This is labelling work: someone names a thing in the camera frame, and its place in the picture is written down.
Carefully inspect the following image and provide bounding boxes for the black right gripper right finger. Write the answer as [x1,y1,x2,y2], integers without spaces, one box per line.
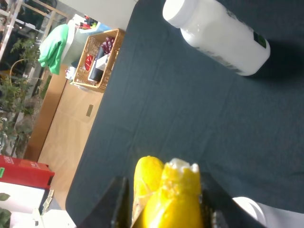
[200,172,265,228]

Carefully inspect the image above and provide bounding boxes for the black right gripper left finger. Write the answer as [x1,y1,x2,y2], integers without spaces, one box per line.
[78,176,131,228]

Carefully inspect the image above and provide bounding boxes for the yellow peeled banana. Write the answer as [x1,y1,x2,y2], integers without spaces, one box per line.
[131,156,204,228]

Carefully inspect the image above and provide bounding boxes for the white curvy bottle black cap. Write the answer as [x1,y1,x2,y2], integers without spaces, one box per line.
[233,197,304,228]

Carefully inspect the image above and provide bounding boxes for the black tablecloth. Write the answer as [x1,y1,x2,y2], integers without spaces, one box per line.
[66,0,304,224]

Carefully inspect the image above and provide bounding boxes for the red box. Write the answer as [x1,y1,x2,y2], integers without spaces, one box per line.
[0,155,55,189]

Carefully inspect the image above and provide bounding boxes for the wooden cabinet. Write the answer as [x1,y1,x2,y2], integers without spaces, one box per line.
[24,65,103,209]

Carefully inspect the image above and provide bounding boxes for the green potted plant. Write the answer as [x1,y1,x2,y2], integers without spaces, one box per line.
[0,38,52,158]

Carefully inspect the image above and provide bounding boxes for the wicker basket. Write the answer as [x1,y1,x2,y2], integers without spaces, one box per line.
[73,29,125,93]

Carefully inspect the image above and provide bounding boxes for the purple grapes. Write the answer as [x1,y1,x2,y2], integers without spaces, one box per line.
[101,37,115,55]

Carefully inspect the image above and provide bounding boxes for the green cloth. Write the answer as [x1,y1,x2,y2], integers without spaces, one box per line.
[38,24,68,75]

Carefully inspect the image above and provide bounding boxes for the white milk bottle white cap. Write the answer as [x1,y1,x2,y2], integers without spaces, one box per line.
[162,0,270,76]

